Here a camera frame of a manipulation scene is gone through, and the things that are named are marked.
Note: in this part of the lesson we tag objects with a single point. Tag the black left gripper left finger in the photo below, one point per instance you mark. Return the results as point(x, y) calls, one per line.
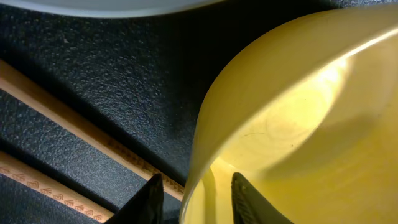
point(146, 206)

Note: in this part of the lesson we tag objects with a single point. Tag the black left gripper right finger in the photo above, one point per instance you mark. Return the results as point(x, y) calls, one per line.
point(250, 207)

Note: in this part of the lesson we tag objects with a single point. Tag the yellow plastic bowl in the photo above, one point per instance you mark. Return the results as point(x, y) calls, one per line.
point(307, 113)

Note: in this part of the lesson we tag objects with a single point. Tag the white round plate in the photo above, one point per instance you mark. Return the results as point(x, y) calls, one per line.
point(109, 8)

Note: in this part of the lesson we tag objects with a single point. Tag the round black tray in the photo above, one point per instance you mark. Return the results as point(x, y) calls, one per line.
point(143, 80)

